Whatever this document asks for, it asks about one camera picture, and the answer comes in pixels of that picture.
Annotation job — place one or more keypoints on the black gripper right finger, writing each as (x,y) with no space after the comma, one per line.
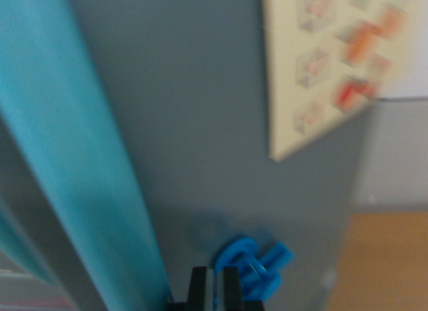
(232,286)

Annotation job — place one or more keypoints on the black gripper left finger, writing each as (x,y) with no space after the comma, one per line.
(198,286)

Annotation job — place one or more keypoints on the cream shopping list card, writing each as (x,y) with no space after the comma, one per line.
(291,100)

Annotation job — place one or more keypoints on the blue plastic clip without card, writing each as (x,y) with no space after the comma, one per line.
(267,261)

